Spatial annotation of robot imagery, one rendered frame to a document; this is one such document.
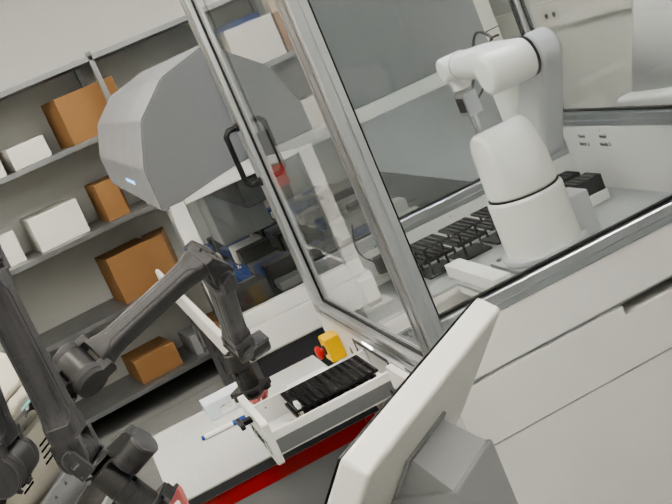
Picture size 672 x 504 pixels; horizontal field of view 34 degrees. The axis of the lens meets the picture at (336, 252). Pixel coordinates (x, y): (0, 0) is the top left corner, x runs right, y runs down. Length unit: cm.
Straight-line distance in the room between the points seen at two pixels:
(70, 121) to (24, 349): 442
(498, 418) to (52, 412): 90
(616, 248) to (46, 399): 118
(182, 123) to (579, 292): 152
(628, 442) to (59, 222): 438
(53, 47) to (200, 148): 344
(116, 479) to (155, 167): 159
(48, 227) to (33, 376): 438
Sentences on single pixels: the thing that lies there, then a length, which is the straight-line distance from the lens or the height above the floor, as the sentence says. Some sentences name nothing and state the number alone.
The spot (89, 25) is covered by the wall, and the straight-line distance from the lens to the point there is 680.
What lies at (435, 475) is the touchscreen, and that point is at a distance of 168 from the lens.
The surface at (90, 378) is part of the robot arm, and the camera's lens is 236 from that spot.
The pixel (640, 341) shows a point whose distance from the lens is 240.
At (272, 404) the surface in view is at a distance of 281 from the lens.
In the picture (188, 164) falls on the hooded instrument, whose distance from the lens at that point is 338.
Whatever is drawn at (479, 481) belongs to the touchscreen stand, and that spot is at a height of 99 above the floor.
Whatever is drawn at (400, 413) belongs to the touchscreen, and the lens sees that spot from 158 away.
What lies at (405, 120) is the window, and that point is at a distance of 214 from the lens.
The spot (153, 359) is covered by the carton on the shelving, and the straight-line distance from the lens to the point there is 643.
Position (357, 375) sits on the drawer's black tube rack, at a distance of 267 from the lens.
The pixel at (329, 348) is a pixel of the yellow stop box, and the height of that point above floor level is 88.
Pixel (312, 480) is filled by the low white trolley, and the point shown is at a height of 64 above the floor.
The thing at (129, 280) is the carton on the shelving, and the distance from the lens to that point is 634.
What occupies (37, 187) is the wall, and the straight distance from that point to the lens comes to 667.
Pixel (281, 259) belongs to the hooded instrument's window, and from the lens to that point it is 348.
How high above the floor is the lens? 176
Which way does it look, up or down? 12 degrees down
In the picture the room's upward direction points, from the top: 23 degrees counter-clockwise
